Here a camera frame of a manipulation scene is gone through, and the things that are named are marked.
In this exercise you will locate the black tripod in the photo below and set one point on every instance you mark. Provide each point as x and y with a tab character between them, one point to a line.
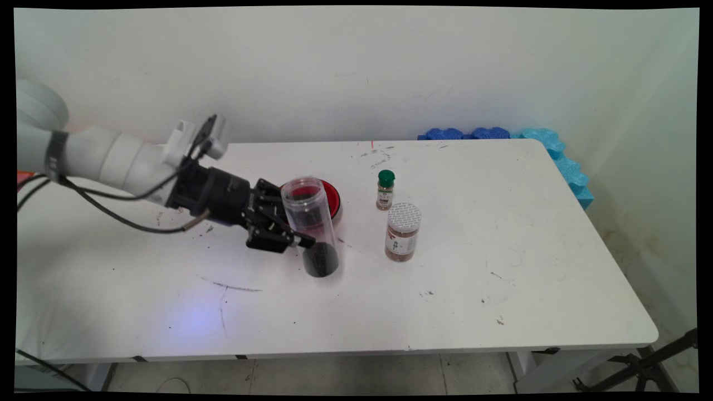
646	365

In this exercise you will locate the green-capped spice bottle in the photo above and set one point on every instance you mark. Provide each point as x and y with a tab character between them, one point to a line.
385	192

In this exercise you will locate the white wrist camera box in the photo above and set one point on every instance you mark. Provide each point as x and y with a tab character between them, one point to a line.
189	139

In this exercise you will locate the dark blue foam piece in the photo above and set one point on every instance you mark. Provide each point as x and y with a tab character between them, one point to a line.
490	133
443	134

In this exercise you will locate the white table leg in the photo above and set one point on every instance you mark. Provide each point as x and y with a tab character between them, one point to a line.
83	376
557	370

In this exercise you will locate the light blue foam strip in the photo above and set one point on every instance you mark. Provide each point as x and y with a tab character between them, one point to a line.
562	161

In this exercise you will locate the clear plastic jar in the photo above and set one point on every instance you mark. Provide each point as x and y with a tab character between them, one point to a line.
320	262

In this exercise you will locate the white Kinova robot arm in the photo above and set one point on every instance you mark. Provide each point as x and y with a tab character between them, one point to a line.
100	153

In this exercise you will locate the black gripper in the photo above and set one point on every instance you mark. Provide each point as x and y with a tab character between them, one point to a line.
217	195

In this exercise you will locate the white-lidded spice jar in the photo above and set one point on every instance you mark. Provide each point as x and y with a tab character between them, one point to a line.
402	234

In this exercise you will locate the red bowl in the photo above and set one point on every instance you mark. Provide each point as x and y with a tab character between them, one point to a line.
333	200

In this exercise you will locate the orange box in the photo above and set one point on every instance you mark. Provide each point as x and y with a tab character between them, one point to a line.
25	178

